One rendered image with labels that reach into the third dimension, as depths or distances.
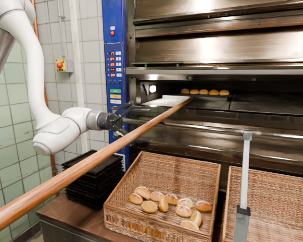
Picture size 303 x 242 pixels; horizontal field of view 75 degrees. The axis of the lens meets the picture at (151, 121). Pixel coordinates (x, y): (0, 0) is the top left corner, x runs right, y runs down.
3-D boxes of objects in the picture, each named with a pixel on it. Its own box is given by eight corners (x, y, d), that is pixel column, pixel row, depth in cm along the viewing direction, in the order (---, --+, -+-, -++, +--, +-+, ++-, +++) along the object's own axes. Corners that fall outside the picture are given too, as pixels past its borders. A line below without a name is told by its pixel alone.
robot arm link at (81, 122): (102, 124, 96) (84, 139, 85) (76, 121, 101) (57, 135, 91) (96, 103, 90) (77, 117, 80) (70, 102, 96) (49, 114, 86)
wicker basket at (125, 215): (141, 184, 151) (140, 150, 144) (218, 201, 130) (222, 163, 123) (102, 229, 107) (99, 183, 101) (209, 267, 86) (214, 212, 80)
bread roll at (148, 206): (141, 199, 120) (144, 199, 124) (139, 211, 117) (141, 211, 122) (157, 202, 117) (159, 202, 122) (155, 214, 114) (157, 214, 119)
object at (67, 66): (63, 72, 159) (62, 59, 157) (73, 72, 155) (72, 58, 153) (56, 72, 153) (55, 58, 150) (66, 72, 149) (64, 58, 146)
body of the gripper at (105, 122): (107, 110, 89) (125, 111, 86) (108, 128, 91) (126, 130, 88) (97, 113, 82) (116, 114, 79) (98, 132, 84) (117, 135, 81)
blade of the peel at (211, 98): (226, 101, 160) (227, 98, 159) (162, 98, 180) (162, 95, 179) (227, 96, 192) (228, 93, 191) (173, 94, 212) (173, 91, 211)
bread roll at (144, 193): (146, 199, 133) (150, 192, 135) (149, 201, 127) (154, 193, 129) (134, 192, 131) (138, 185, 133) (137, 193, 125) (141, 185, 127)
